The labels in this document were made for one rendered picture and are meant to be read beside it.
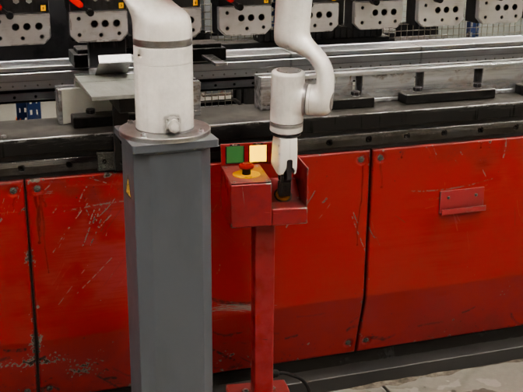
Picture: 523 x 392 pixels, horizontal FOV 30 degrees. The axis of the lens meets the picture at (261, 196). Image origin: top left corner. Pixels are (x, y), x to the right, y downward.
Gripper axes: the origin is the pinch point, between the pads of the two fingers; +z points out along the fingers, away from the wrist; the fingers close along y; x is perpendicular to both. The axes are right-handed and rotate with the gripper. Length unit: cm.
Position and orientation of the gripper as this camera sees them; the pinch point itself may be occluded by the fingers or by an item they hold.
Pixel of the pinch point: (284, 187)
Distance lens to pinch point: 253.1
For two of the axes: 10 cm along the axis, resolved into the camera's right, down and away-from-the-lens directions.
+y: 2.0, 3.9, -9.0
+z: -0.2, 9.2, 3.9
